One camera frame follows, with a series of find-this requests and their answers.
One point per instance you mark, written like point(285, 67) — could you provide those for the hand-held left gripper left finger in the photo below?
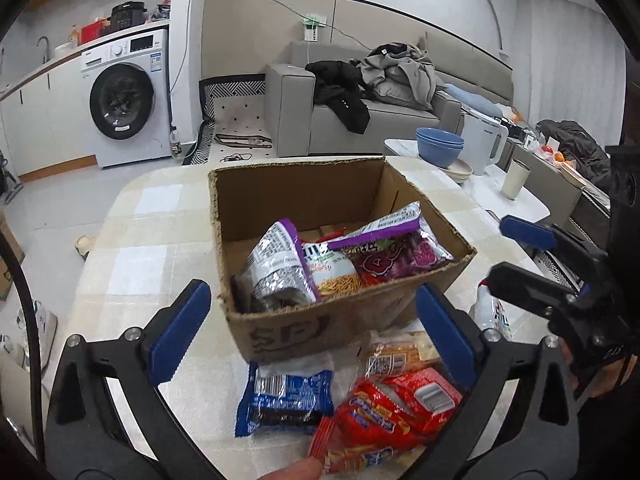
point(180, 325)

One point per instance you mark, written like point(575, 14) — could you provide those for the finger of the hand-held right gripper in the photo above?
point(530, 232)
point(525, 287)

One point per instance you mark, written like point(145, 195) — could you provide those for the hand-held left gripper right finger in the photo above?
point(445, 330)

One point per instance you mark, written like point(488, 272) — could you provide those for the plastic bottle with red cap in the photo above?
point(492, 310)

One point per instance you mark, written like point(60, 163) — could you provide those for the red snack packet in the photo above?
point(430, 395)
point(350, 457)
point(370, 417)

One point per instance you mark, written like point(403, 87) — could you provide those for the silver purple snack packet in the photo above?
point(400, 255)
point(280, 260)

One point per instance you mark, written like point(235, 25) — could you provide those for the blue cookie packet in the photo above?
point(285, 395)

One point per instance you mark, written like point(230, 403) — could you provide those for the white noodle snack packet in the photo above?
point(332, 272)

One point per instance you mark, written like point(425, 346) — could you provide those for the brown cardboard box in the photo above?
point(310, 330)

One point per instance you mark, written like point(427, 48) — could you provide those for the red cookie packet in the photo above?
point(332, 233)

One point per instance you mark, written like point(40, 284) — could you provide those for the person's right forearm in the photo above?
point(607, 440)

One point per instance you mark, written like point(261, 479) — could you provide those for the person's right hand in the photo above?
point(607, 377)

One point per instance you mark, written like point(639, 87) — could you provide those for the person's left hand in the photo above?
point(295, 470)

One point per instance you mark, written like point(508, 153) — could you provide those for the beige cup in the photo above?
point(515, 180)

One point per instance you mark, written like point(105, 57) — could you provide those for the clear bread packet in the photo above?
point(395, 355)

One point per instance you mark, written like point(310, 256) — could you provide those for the beige dish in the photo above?
point(462, 171)

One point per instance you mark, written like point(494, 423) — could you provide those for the dark padded coat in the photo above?
point(575, 145)

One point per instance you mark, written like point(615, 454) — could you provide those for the white electric kettle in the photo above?
point(482, 145)

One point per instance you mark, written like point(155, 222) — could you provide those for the blue bowl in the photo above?
point(440, 136)
point(440, 157)

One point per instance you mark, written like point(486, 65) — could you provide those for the beige slipper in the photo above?
point(82, 247)

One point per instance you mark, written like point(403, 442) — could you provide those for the white sneaker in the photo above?
point(7, 349)
point(42, 320)

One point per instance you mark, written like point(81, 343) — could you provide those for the light blue pillow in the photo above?
point(470, 100)

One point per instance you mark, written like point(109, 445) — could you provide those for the white curtain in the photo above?
point(570, 60)

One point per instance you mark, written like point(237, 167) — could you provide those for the printed floor carton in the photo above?
point(10, 260)

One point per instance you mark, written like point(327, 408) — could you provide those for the small plastic bottle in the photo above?
point(175, 142)

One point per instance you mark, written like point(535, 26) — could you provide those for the white washing machine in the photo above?
point(145, 125)

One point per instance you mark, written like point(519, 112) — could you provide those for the grey clothes pile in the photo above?
point(400, 72)

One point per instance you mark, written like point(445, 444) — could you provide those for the upright vacuum cleaner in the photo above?
point(7, 172)

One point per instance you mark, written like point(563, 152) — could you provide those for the black jacket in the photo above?
point(340, 95)

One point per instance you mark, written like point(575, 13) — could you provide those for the grey sofa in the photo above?
point(295, 110)

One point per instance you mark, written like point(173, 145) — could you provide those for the white base cabinets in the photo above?
point(40, 115)

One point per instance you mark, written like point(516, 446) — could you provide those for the white power strip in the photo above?
point(314, 27)

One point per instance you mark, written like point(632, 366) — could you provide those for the white bowl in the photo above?
point(62, 50)

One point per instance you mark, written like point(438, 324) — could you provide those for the red box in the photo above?
point(92, 31)

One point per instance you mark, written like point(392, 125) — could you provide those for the yellow bottle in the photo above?
point(74, 36)

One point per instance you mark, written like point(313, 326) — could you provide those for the kitchen faucet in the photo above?
point(45, 42)

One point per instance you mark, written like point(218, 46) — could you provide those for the black rice cooker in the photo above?
point(127, 15)

